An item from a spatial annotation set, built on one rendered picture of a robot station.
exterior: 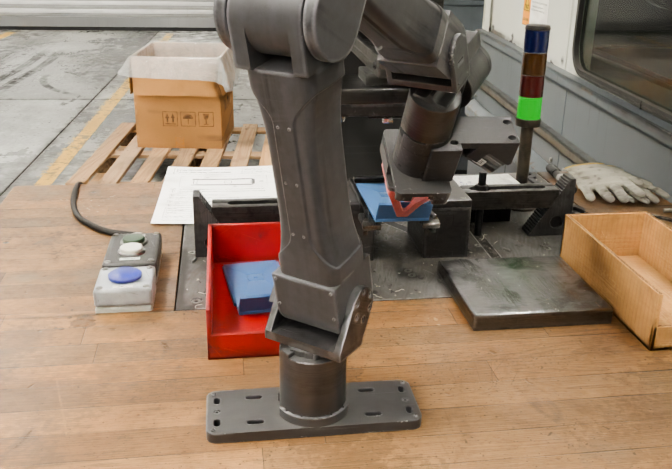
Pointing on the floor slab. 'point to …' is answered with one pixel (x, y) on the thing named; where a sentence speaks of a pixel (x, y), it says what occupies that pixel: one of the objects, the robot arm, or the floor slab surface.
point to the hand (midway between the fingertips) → (402, 209)
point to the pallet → (117, 162)
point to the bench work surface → (491, 436)
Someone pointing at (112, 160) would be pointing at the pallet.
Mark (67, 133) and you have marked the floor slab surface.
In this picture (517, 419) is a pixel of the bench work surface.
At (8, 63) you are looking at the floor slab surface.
